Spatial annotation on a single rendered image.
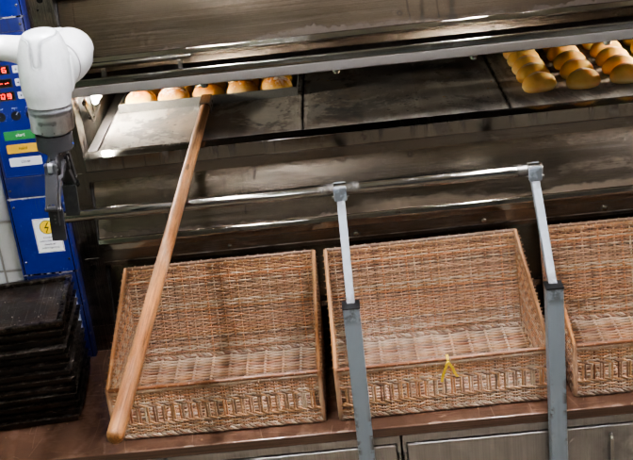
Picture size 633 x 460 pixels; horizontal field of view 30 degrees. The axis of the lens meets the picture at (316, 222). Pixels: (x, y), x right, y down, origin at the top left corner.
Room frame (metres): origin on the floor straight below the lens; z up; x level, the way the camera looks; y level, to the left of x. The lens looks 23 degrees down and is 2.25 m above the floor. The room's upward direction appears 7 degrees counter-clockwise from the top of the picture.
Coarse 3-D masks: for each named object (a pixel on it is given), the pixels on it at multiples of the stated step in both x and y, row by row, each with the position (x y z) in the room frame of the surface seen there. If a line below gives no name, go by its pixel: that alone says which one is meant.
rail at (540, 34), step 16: (528, 32) 2.91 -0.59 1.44; (544, 32) 2.91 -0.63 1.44; (560, 32) 2.90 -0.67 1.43; (576, 32) 2.90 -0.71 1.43; (592, 32) 2.90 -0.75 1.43; (384, 48) 2.92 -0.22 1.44; (400, 48) 2.92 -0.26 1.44; (416, 48) 2.92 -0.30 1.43; (432, 48) 2.91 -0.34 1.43; (224, 64) 2.94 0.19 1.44; (240, 64) 2.94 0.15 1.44; (256, 64) 2.93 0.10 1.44; (272, 64) 2.93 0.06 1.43; (288, 64) 2.93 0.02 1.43; (80, 80) 2.95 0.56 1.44; (96, 80) 2.95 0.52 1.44; (112, 80) 2.95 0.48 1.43; (128, 80) 2.94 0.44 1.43; (144, 80) 2.95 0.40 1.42
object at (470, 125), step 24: (624, 96) 3.09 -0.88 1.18; (408, 120) 3.10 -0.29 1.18; (432, 120) 3.08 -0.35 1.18; (456, 120) 3.06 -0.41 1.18; (480, 120) 3.05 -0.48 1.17; (504, 120) 3.05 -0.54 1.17; (528, 120) 3.05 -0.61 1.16; (552, 120) 3.04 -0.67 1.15; (576, 120) 3.04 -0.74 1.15; (168, 144) 3.13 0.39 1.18; (216, 144) 3.09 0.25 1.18; (240, 144) 3.08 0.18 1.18; (264, 144) 3.07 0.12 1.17; (288, 144) 3.07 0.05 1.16; (312, 144) 3.07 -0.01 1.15; (336, 144) 3.07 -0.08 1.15; (96, 168) 3.09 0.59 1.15; (120, 168) 3.09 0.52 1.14
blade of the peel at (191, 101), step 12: (192, 96) 3.55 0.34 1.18; (216, 96) 3.46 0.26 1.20; (228, 96) 3.46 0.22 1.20; (240, 96) 3.46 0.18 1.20; (252, 96) 3.46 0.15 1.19; (264, 96) 3.46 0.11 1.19; (276, 96) 3.45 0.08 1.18; (120, 108) 3.48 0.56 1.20; (132, 108) 3.47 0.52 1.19; (144, 108) 3.47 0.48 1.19; (156, 108) 3.47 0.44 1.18
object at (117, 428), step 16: (208, 112) 3.33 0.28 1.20; (192, 144) 3.02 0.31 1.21; (192, 160) 2.91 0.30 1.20; (176, 192) 2.69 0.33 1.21; (176, 208) 2.59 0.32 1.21; (176, 224) 2.51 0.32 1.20; (160, 256) 2.33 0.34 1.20; (160, 272) 2.25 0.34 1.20; (160, 288) 2.19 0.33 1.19; (144, 304) 2.11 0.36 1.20; (144, 320) 2.04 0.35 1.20; (144, 336) 1.99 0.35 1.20; (144, 352) 1.94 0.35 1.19; (128, 368) 1.87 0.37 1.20; (128, 384) 1.81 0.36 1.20; (128, 400) 1.77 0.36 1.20; (112, 416) 1.72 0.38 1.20; (128, 416) 1.73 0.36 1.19; (112, 432) 1.67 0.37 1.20
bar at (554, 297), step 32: (256, 192) 2.71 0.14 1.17; (288, 192) 2.70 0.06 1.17; (320, 192) 2.69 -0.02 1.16; (352, 192) 2.69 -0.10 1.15; (544, 224) 2.58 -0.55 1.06; (544, 256) 2.52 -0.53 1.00; (352, 288) 2.52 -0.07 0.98; (544, 288) 2.47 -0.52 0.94; (352, 320) 2.47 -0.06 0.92; (352, 352) 2.47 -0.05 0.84; (352, 384) 2.47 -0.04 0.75
